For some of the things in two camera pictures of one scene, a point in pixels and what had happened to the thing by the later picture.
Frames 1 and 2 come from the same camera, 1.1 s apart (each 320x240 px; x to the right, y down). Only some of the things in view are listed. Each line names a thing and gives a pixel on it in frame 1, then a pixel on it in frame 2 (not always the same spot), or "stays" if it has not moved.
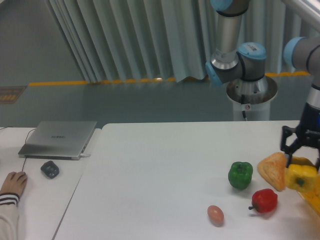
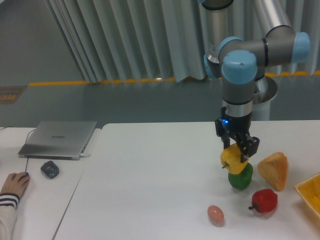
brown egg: [216, 215] stays
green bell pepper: [240, 174] stays
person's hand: [14, 182] stays
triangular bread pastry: [273, 167] stays
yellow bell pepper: [301, 177] -> [230, 159]
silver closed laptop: [58, 140] stays
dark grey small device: [50, 169] stays
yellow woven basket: [313, 195] -> [309, 189]
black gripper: [308, 131] -> [228, 126]
